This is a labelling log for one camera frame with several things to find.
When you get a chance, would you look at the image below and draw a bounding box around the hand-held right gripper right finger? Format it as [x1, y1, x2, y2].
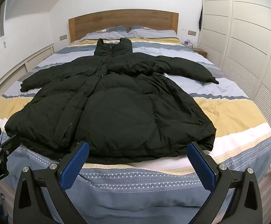
[187, 141, 263, 224]

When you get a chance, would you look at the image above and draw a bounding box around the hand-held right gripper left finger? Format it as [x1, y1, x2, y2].
[13, 141, 90, 224]

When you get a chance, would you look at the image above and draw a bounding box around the black puffer jacket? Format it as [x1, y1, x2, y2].
[4, 38, 220, 165]

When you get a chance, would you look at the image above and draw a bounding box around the striped bed cover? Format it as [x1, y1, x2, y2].
[0, 29, 271, 224]

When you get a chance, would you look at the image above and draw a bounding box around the wooden nightstand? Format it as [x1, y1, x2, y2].
[193, 47, 208, 57]

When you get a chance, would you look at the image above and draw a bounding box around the striped pillow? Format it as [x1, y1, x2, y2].
[127, 25, 177, 38]
[80, 26, 129, 41]

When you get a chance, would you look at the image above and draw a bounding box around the white wardrobe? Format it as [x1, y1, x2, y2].
[197, 0, 271, 168]

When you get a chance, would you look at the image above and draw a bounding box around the dark hanging cloth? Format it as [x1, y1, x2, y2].
[198, 5, 204, 31]

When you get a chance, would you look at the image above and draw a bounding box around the wooden headboard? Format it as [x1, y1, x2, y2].
[68, 9, 179, 43]

